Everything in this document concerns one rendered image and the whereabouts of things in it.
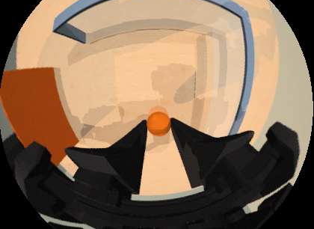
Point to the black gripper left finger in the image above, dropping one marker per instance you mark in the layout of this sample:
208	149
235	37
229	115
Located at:
123	159

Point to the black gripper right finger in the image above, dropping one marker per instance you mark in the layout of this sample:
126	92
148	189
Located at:
200	153

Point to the low clear plastic wall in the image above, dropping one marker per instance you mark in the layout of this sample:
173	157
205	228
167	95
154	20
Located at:
114	15

